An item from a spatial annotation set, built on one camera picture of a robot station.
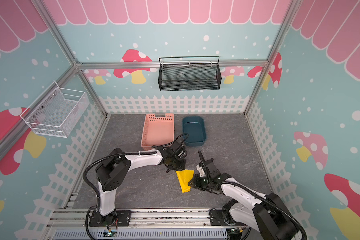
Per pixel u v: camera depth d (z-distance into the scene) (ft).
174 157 2.58
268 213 1.35
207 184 2.18
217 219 2.42
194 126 3.63
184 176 2.88
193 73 3.03
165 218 2.49
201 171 2.61
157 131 3.61
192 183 2.70
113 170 1.69
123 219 2.43
